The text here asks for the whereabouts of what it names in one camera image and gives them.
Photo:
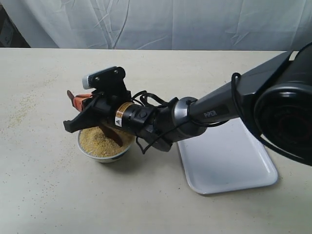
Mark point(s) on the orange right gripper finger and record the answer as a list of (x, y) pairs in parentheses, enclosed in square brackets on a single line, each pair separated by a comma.
[(78, 101)]

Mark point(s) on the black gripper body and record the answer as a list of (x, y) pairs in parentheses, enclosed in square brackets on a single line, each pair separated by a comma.
[(132, 114)]

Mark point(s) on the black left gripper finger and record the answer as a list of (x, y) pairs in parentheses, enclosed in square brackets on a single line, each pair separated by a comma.
[(84, 120)]

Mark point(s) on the brown wooden spoon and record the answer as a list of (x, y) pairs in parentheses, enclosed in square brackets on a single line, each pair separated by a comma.
[(109, 133)]

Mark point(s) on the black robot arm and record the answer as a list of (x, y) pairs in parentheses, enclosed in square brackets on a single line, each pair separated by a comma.
[(273, 100)]

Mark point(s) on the yellow grain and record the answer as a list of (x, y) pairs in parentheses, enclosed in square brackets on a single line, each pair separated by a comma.
[(94, 142)]

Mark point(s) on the white ceramic bowl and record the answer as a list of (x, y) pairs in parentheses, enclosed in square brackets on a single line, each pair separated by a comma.
[(104, 159)]

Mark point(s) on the white backdrop cloth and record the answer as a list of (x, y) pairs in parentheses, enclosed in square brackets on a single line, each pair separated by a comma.
[(274, 25)]

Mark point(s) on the white rectangular plastic tray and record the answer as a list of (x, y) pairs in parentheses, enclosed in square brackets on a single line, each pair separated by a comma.
[(226, 158)]

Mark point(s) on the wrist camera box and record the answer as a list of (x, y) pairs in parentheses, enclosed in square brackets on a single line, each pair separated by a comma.
[(109, 77)]

